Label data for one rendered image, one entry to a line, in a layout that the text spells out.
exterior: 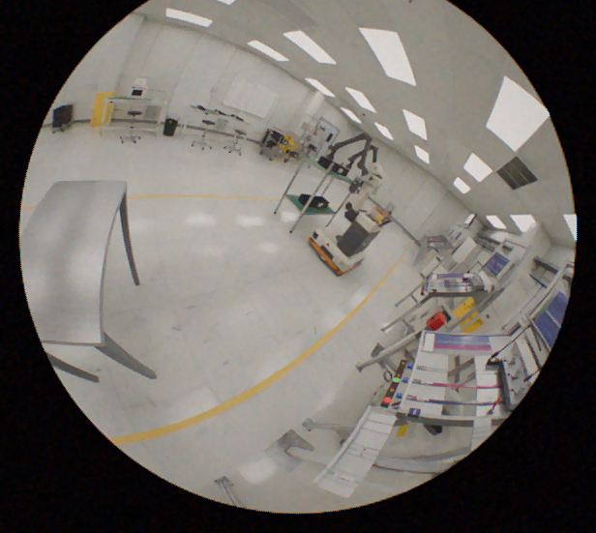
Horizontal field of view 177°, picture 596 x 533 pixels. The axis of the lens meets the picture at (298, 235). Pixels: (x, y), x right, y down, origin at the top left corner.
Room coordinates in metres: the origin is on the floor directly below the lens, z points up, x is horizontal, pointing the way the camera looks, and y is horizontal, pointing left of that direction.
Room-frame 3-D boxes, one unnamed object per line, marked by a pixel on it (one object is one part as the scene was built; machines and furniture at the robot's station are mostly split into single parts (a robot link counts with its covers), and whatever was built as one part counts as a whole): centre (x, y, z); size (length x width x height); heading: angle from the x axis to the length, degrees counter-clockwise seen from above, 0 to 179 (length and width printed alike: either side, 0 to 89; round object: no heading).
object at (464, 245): (4.18, -3.84, 0.95); 1.36 x 0.82 x 1.90; 59
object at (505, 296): (1.36, -2.22, 0.95); 1.35 x 0.82 x 1.90; 59
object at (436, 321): (0.98, -1.42, 0.39); 0.24 x 0.24 x 0.78; 59
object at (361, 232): (2.17, -0.66, 0.59); 0.55 x 0.34 x 0.83; 149
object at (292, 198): (2.61, 0.06, 0.55); 0.91 x 0.46 x 1.10; 149
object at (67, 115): (0.26, 6.10, 0.30); 0.64 x 0.46 x 0.60; 62
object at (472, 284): (1.45, -2.03, 0.66); 1.01 x 0.73 x 1.31; 59
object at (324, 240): (2.21, -0.58, 0.16); 0.67 x 0.64 x 0.25; 59
